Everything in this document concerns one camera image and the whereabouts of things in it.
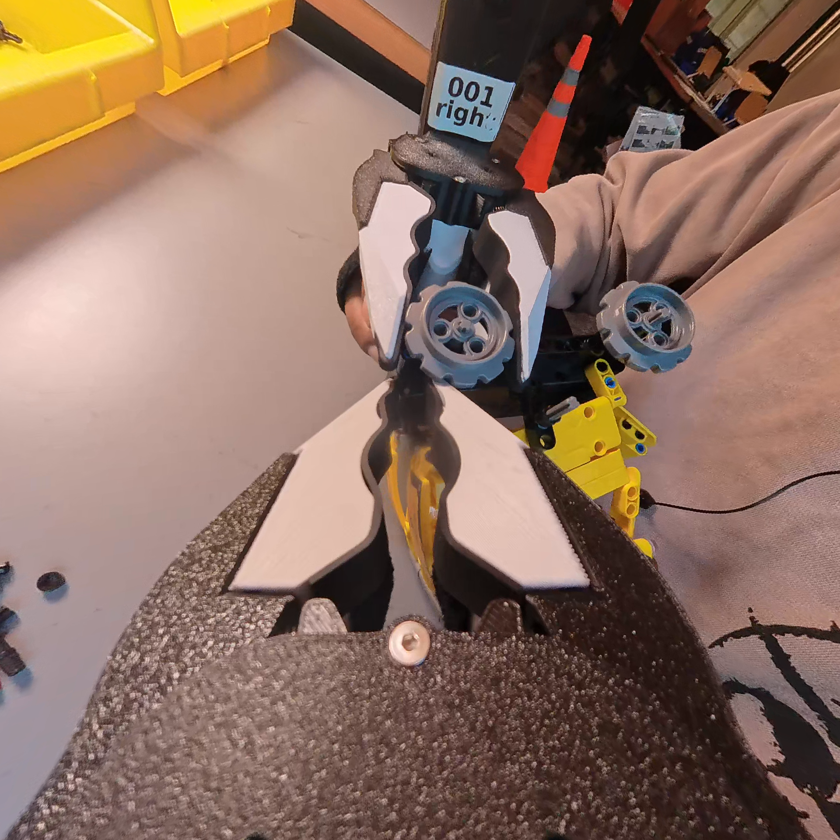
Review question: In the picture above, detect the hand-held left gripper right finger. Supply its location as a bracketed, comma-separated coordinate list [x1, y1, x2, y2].
[433, 384, 592, 595]

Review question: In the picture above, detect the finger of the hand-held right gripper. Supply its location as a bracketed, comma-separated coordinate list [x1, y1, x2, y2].
[357, 180, 435, 368]
[487, 210, 553, 385]

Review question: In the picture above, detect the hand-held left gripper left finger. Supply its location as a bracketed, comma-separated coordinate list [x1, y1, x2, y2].
[228, 381, 395, 598]

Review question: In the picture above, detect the grey toy wheel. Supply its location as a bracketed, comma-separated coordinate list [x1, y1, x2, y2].
[596, 281, 697, 375]
[402, 281, 516, 389]

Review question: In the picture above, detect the yellow toy brick vehicle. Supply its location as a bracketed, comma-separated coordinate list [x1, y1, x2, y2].
[381, 354, 657, 598]

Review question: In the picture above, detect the person's right forearm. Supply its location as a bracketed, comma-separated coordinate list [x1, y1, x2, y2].
[538, 88, 840, 309]

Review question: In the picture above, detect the person's right hand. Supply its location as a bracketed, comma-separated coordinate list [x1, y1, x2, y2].
[343, 287, 383, 361]

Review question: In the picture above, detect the orange traffic cone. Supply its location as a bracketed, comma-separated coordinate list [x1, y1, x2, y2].
[515, 34, 593, 193]

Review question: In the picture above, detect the yellow plastic bin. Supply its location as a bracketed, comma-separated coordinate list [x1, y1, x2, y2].
[151, 0, 296, 96]
[0, 0, 165, 173]

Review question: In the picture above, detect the beige printed sweatshirt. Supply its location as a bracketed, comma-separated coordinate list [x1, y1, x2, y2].
[623, 217, 840, 840]

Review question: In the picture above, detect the pile of small brick pins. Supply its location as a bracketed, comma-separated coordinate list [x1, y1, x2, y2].
[0, 561, 27, 697]

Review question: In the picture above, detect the black earphone with cable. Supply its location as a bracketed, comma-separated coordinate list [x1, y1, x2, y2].
[640, 469, 840, 514]

